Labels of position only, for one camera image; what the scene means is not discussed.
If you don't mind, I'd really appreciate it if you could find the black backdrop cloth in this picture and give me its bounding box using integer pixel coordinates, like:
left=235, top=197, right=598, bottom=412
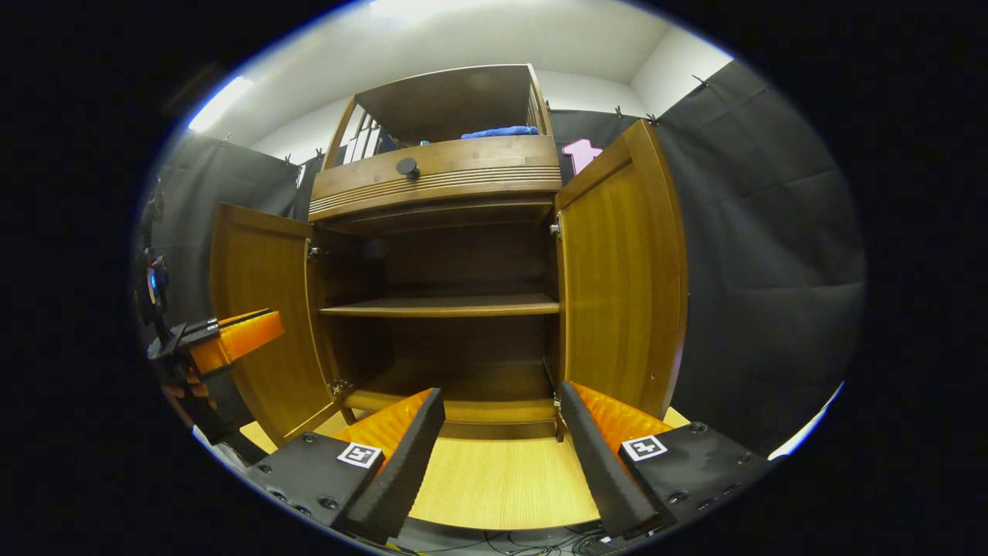
left=143, top=60, right=867, bottom=456

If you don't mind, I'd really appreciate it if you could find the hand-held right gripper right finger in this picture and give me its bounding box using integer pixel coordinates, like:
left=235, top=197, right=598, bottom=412
left=559, top=381, right=777, bottom=540

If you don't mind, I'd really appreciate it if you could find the wooden double-door shoe cabinet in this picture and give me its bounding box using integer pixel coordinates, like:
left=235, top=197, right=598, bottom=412
left=208, top=63, right=689, bottom=445

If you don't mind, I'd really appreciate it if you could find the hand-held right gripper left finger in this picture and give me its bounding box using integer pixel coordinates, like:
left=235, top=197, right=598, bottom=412
left=243, top=388, right=447, bottom=545

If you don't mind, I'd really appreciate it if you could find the wooden shoe cabinet door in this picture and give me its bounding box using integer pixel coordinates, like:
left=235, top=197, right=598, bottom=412
left=554, top=119, right=689, bottom=422
left=210, top=202, right=344, bottom=446

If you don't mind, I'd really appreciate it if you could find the wooden cabinet drawer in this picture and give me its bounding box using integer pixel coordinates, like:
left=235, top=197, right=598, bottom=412
left=309, top=135, right=563, bottom=225

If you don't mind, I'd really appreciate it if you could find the wooden cabinet inner shelf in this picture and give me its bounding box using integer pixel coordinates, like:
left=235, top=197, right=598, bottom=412
left=319, top=293, right=560, bottom=319

